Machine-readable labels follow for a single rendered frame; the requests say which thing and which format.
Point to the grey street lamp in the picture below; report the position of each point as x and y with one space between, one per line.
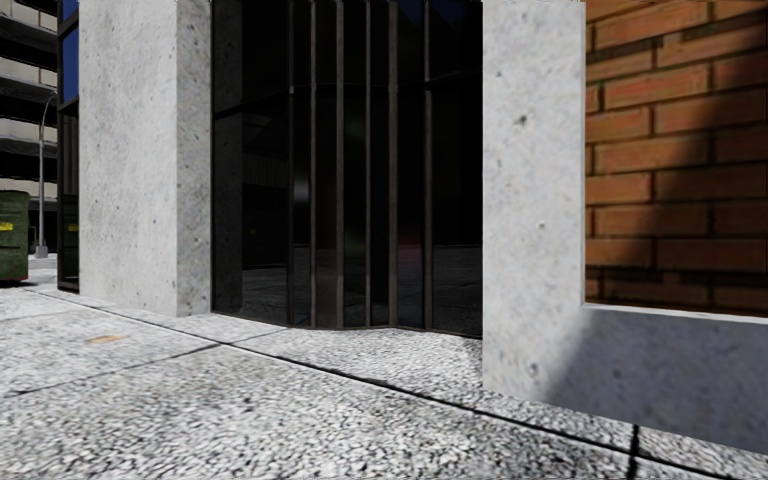
41 180

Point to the green dumpster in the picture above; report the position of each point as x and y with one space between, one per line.
13 234

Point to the pale banded concrete building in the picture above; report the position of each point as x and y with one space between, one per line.
24 72

